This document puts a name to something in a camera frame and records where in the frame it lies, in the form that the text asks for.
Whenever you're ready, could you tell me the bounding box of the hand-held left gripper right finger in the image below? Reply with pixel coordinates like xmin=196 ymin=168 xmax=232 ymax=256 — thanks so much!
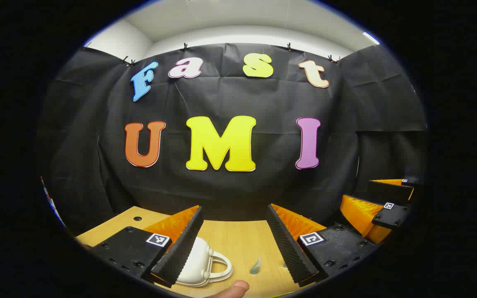
xmin=265 ymin=203 xmax=380 ymax=287

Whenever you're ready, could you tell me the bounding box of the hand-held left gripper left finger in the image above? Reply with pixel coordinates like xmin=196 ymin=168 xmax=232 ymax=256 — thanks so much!
xmin=85 ymin=205 xmax=205 ymax=289

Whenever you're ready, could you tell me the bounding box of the white suitcase with grey lining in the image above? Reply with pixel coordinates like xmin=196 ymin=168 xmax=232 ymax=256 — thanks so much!
xmin=176 ymin=237 xmax=234 ymax=288

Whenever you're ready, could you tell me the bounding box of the white printed board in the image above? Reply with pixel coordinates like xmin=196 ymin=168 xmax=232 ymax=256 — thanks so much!
xmin=41 ymin=177 xmax=66 ymax=227

